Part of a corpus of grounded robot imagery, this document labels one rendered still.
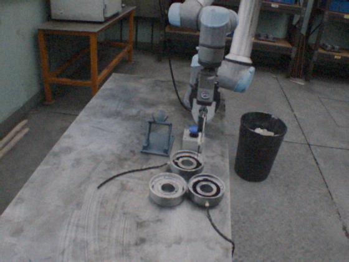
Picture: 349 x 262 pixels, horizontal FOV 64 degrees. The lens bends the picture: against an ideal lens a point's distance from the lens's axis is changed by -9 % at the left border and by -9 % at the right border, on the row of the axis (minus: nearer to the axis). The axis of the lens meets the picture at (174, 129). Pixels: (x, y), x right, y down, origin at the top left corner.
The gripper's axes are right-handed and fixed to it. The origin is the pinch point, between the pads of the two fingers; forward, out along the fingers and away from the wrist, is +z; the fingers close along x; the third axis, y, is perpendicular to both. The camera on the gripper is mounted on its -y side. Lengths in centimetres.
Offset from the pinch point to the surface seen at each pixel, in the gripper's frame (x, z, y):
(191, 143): 2.7, 9.6, 1.5
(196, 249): -3.7, 12.9, -39.0
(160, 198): 7.5, 9.7, -26.9
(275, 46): -81, 51, 329
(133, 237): 11.9, 12.9, -38.9
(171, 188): 5.5, 11.6, -20.0
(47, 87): 158, 75, 160
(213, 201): -6.6, 10.4, -24.2
